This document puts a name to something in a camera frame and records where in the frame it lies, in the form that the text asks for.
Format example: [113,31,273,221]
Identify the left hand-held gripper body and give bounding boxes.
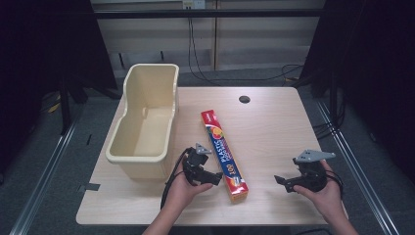
[181,142,212,186]

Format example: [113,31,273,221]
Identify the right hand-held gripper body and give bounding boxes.
[292,149,337,193]

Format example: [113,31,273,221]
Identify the red and blue wrap box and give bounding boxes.
[200,109,250,204]

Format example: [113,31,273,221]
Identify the cream plastic storage bin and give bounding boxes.
[105,63,180,181]

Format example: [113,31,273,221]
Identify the person's left hand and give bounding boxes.
[163,170,213,213]

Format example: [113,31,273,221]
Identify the person's right hand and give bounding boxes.
[293,159,347,223]

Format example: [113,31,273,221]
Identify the grey tape piece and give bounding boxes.
[77,182,102,193]

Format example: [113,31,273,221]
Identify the black curtain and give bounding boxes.
[300,0,415,184]
[0,0,118,184]

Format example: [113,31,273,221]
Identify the black metal stand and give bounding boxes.
[59,77,72,136]

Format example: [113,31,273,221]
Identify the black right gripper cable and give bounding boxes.
[325,168,345,200]

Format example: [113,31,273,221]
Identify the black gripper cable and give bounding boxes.
[160,147,194,211]
[325,168,345,200]

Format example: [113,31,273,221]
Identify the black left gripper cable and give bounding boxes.
[160,147,194,211]

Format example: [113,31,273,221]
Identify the aluminium floor rail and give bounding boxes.
[313,97,401,235]
[9,97,84,235]

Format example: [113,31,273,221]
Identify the black floor cable bundle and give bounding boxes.
[312,94,347,141]

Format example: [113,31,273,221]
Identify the black hanging wall cables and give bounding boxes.
[187,18,305,88]

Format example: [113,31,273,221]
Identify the black horizontal frame bar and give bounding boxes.
[93,8,325,20]

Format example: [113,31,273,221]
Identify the white wall socket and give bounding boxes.
[181,0,207,10]

